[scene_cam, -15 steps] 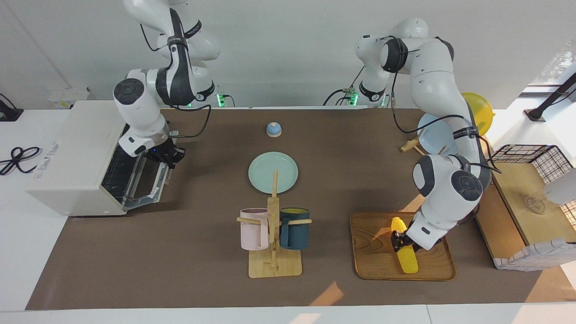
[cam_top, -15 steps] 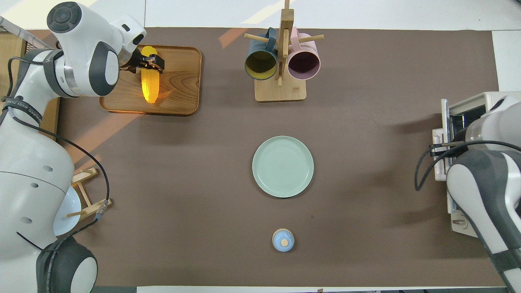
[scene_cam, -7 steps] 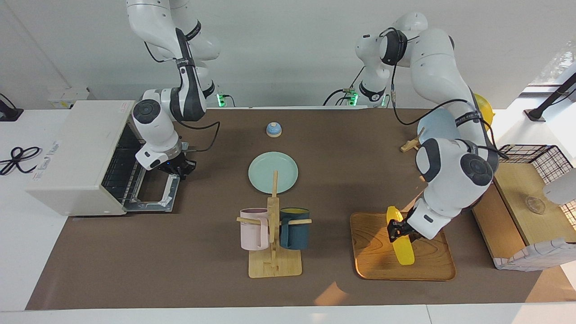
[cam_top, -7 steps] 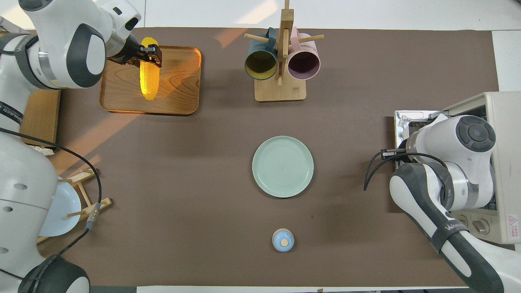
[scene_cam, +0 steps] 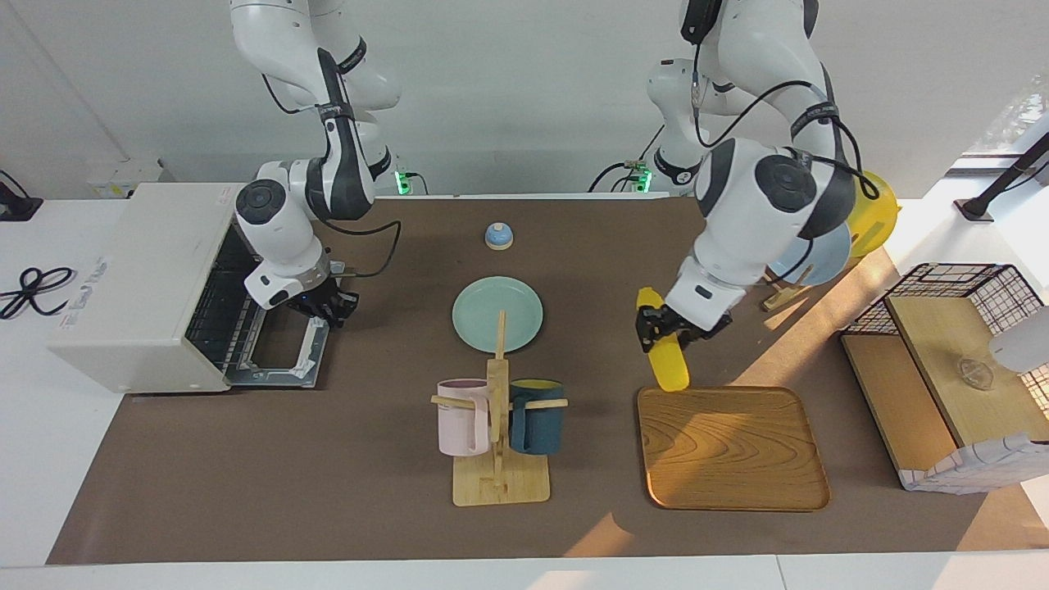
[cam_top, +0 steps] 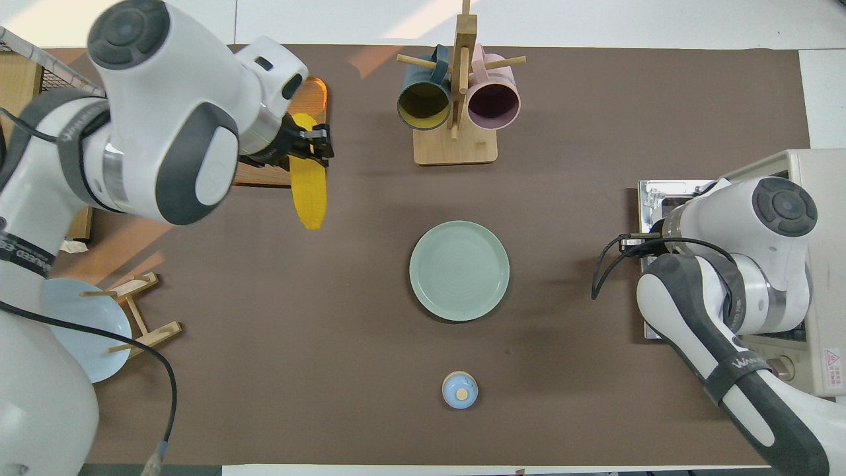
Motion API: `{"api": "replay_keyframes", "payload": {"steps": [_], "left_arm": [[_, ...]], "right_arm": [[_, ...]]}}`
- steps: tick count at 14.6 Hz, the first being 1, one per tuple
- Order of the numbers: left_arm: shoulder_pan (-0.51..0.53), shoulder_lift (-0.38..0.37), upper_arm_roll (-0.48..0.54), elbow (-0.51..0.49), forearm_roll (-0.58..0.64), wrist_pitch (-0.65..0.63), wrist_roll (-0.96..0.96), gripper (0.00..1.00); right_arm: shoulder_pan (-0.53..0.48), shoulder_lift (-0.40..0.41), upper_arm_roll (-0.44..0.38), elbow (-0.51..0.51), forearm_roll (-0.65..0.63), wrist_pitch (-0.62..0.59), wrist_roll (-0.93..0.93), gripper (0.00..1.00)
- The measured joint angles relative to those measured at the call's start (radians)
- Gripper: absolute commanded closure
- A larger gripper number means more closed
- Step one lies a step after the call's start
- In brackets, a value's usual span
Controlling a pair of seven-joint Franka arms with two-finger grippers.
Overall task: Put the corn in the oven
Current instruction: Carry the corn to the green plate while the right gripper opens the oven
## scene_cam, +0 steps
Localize toaster oven glass door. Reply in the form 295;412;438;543
225;315;330;388

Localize white checked cloth liner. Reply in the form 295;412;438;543
897;433;1049;494

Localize wooden mug tree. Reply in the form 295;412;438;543
431;310;569;507

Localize yellow plate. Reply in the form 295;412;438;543
844;170;901;259

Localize white toaster oven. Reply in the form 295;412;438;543
48;183;271;396

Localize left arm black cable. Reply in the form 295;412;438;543
693;41;882;202

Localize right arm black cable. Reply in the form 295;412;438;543
261;49;402;281

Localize wooden plate rack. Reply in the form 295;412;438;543
762;262;816;312

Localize white rounded device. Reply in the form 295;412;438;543
988;306;1049;374

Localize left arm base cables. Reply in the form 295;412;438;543
588;123;710;196

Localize mint green plate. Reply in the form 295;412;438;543
452;276;544;355

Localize yellow corn cob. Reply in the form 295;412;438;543
637;287;691;393

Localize dark blue mug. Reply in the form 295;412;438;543
508;378;565;456

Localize black coiled cable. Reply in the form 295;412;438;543
0;266;76;320

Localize brown table mat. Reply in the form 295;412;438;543
47;197;1005;566

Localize black wire basket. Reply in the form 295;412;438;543
844;262;1049;411

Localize wooden serving tray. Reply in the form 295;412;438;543
637;385;831;513

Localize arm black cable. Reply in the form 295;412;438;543
693;41;882;202
261;49;402;281

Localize small clear glass piece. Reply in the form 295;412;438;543
955;358;995;392

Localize black clamp mount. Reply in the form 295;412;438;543
0;170;43;222

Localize pink mug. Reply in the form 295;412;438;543
437;379;491;457

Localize light blue plate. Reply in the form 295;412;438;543
766;221;853;288

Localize white power strip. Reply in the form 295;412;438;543
86;160;165;199

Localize wooden two-step shelf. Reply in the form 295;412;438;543
842;293;1049;476

